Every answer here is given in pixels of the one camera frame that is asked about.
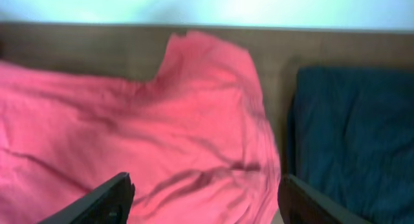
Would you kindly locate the folded navy blue garment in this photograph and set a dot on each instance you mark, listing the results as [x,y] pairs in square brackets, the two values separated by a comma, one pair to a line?
[350,137]

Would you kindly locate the orange soccer t-shirt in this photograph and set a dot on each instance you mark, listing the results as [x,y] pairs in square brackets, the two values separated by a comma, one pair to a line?
[195,140]

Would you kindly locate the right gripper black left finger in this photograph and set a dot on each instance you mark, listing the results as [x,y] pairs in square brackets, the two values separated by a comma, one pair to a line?
[110,203]

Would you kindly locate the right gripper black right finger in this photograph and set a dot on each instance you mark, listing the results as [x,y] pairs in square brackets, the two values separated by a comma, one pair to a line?
[299,203]

